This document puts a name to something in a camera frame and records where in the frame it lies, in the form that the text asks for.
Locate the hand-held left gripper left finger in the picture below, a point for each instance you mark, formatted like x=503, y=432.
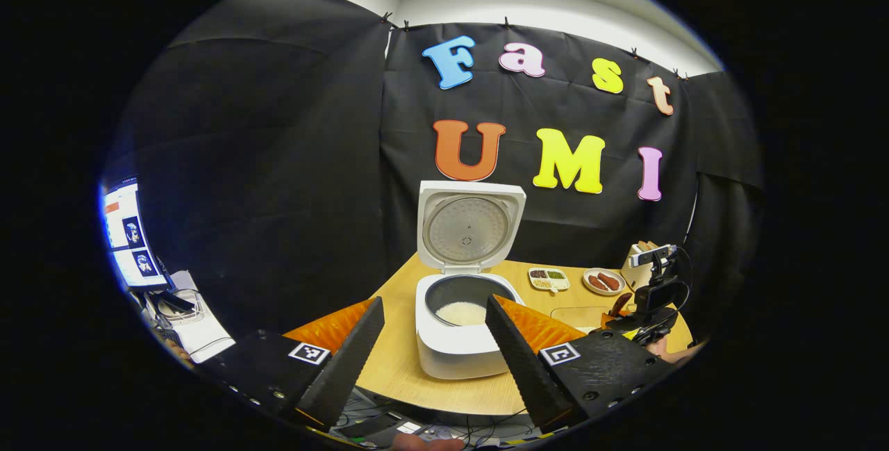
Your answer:
x=340, y=364

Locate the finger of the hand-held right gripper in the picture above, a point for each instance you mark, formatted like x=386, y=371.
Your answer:
x=612, y=321

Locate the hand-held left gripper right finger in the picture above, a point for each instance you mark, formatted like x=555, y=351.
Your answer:
x=524, y=364

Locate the brown wooden spoon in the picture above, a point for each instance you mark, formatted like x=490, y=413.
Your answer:
x=620, y=304

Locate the clear rice container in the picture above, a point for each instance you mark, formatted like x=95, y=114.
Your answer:
x=576, y=315

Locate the white rice cooker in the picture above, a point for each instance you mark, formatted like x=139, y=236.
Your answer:
x=458, y=354

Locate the white toaster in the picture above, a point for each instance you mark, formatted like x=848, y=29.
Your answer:
x=633, y=270

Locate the white round plate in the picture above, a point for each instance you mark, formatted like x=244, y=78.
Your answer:
x=592, y=290

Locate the brown meat piece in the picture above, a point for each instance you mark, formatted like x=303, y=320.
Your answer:
x=610, y=280
x=597, y=283

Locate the toast bread slice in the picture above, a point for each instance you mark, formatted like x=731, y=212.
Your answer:
x=646, y=245

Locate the white divided dish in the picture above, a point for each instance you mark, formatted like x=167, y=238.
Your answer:
x=549, y=279

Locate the white papers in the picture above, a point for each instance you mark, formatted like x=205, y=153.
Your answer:
x=201, y=329

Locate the black backdrop cloth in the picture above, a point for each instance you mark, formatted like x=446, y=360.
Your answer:
x=278, y=159

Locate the computer monitor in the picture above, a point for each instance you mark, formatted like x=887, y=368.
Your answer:
x=132, y=242

